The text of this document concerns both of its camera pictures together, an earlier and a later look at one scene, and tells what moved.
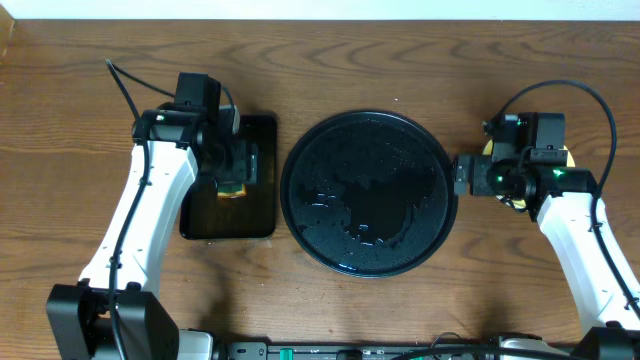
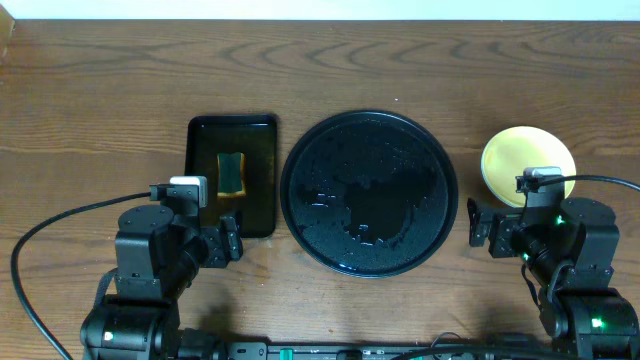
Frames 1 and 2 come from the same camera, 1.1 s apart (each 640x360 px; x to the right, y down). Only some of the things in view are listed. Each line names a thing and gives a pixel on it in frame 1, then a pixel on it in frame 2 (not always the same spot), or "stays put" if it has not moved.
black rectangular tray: x=207 y=215 stays put
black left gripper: x=250 y=163 → x=220 y=240
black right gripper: x=481 y=168 → x=506 y=221
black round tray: x=368 y=193 stays put
